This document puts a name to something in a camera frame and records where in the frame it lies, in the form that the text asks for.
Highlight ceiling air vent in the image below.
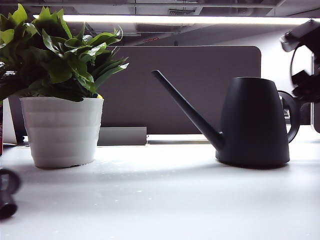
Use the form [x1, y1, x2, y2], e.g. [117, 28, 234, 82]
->
[168, 8, 196, 16]

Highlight long ceiling light strip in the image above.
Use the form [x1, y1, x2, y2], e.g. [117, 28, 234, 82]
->
[32, 14, 320, 26]

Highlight white leaning board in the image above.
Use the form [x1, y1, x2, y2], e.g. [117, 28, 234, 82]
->
[2, 97, 18, 145]

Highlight dark grey watering can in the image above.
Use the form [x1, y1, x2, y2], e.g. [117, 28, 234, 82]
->
[151, 69, 301, 168]

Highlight red object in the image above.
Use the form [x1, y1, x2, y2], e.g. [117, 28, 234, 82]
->
[0, 104, 4, 157]

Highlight dark divider panel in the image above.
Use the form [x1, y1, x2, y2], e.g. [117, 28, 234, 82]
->
[9, 96, 28, 143]

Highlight grey metal cable box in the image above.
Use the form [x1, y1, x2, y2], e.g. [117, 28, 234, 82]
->
[97, 126, 148, 147]

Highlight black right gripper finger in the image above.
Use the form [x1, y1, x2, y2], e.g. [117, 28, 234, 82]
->
[279, 18, 320, 53]
[291, 69, 320, 103]

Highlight grey desk partition panel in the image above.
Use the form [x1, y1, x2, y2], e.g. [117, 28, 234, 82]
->
[96, 45, 262, 136]

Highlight green leafy plant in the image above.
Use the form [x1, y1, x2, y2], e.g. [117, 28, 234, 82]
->
[0, 3, 130, 103]

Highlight white ribbed plant pot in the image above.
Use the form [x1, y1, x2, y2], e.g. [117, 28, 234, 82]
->
[19, 96, 105, 169]

